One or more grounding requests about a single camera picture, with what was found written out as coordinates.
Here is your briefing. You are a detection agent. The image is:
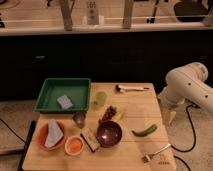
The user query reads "black cable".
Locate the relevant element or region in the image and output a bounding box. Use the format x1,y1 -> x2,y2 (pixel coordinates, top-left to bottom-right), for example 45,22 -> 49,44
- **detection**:
171,103 -> 201,171
0,118 -> 27,145

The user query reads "grey cloth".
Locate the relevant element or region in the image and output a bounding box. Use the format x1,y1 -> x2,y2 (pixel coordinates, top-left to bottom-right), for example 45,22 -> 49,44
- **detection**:
45,119 -> 64,148

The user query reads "silver fork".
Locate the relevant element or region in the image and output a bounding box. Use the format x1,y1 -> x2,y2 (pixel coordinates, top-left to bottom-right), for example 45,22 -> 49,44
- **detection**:
142,144 -> 171,163

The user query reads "wooden post right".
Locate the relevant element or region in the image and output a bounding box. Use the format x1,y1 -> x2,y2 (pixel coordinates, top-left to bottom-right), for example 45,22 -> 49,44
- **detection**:
122,0 -> 134,29

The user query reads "black cable right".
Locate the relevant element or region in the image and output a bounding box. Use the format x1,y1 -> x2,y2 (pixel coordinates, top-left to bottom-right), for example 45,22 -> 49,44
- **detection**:
171,103 -> 201,171

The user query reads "dark purple bowl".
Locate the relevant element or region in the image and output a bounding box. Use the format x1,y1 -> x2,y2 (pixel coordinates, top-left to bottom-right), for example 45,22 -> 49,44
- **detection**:
96,121 -> 122,148

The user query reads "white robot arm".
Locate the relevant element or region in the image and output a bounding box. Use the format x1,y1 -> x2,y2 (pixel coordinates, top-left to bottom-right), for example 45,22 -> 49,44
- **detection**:
157,62 -> 213,126

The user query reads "translucent green plastic cup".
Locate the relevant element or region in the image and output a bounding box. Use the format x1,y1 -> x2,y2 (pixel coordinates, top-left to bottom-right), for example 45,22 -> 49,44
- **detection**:
95,91 -> 107,106

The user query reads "wooden post left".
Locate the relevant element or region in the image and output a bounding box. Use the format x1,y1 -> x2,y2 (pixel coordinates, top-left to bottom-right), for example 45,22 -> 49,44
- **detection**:
59,0 -> 72,31

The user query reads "small metal cup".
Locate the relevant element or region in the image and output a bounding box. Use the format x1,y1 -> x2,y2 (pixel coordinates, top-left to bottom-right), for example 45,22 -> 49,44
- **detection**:
73,113 -> 86,128

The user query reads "green plastic tray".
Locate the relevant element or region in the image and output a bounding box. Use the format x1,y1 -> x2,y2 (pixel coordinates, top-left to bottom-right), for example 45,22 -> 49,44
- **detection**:
35,78 -> 91,113

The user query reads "yellow banana piece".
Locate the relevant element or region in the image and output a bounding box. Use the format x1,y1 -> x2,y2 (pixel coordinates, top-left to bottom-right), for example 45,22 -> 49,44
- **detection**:
114,112 -> 124,121

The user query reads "orange bowl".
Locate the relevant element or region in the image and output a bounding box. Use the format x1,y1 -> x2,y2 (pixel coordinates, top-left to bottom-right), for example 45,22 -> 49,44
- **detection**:
36,121 -> 67,151

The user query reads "black cable left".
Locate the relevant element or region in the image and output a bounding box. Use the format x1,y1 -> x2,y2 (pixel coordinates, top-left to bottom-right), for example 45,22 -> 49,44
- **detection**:
0,118 -> 27,145

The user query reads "wooden block eraser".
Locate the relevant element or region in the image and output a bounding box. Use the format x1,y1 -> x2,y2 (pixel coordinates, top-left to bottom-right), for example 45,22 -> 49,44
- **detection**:
81,128 -> 100,152

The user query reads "wooden post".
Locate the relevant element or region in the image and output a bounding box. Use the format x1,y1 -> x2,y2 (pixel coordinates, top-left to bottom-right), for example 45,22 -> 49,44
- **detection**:
59,0 -> 72,31
122,0 -> 134,29

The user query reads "small white orange cup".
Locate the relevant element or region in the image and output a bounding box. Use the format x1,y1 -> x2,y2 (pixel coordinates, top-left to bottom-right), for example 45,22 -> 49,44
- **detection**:
65,136 -> 84,156

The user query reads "bunch of dark grapes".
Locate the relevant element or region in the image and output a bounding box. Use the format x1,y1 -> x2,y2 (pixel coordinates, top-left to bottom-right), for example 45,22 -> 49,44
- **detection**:
99,106 -> 117,123

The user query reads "grey sponge in tray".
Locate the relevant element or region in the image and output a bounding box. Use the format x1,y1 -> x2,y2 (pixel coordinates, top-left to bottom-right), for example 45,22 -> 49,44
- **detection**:
57,95 -> 73,109

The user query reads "green pepper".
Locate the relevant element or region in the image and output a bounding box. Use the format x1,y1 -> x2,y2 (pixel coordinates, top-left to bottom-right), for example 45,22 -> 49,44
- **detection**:
131,124 -> 158,137

